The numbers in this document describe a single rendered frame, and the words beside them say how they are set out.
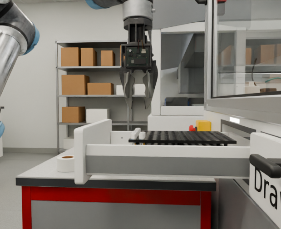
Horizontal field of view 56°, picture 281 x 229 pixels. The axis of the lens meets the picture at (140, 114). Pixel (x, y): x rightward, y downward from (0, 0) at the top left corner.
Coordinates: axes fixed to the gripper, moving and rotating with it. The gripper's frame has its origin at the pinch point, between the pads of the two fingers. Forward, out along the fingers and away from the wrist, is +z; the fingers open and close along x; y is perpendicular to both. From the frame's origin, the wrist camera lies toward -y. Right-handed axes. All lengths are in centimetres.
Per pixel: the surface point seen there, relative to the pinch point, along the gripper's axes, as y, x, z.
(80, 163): 18.9, -9.7, 11.3
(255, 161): 34.8, 17.5, 6.9
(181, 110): -76, 16, 4
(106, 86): -374, -88, -26
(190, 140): 13.2, 11.9, 7.5
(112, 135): -7.0, -8.2, 9.2
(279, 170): 39.6, 18.3, 6.7
